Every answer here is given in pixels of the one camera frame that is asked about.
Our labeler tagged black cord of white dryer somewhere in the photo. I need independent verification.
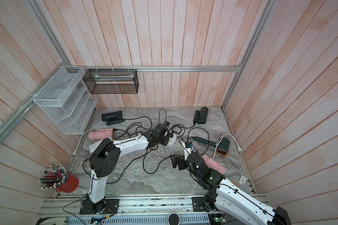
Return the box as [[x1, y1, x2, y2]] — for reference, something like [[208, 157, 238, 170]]
[[81, 146, 158, 185]]

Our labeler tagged black cord of pink dryer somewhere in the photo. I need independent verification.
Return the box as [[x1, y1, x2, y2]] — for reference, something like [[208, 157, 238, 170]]
[[112, 123, 147, 138]]

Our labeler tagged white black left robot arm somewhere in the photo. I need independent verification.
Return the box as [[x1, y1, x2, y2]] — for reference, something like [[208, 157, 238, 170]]
[[88, 123, 171, 204]]

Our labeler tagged pink hair dryer under arm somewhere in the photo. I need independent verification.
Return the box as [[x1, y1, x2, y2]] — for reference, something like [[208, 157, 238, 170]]
[[202, 155, 226, 175]]

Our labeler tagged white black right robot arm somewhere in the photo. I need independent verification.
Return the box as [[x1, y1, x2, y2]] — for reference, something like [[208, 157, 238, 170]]
[[170, 152, 291, 225]]

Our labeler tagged white square power strip right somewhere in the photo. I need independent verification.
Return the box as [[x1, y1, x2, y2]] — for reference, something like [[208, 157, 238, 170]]
[[167, 133, 177, 146]]

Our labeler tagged dark green unfolded hair dryer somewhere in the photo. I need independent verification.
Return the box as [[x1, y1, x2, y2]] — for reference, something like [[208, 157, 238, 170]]
[[193, 137, 231, 156]]

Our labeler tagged small white paper tag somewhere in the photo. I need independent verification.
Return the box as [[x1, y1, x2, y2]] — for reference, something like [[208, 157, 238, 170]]
[[239, 176, 247, 186]]

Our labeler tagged dark green dryer far right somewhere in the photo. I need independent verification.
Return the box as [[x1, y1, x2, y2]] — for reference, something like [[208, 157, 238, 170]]
[[193, 107, 208, 125]]

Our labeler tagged dark green folded hair dryer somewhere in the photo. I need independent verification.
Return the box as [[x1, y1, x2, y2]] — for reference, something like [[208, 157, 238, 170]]
[[101, 111, 124, 126]]

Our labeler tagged round black white knob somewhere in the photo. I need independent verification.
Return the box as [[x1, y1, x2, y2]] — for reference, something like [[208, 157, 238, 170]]
[[168, 213, 180, 225]]

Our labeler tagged pink folded hair dryer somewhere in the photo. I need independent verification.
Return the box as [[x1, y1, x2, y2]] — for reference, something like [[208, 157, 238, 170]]
[[89, 128, 114, 141]]

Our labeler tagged white hair dryer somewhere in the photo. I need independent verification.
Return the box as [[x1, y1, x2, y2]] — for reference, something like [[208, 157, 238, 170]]
[[89, 139, 103, 154]]

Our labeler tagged red pencil cup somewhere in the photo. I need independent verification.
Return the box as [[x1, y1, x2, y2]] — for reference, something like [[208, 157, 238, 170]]
[[38, 163, 79, 194]]

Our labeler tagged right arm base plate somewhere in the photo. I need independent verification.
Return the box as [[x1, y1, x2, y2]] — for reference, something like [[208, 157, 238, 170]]
[[192, 188, 218, 212]]

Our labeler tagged white cable right strip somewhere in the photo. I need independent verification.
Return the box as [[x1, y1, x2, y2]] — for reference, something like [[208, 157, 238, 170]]
[[174, 133, 243, 158]]

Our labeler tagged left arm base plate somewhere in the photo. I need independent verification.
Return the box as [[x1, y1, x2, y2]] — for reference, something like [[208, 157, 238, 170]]
[[79, 197, 120, 215]]

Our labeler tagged black mesh wall basket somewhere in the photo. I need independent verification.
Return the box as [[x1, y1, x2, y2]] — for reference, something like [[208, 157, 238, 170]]
[[83, 68, 139, 94]]

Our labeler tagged white wire mesh shelf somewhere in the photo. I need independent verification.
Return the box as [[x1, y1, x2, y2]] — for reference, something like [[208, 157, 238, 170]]
[[34, 66, 98, 135]]

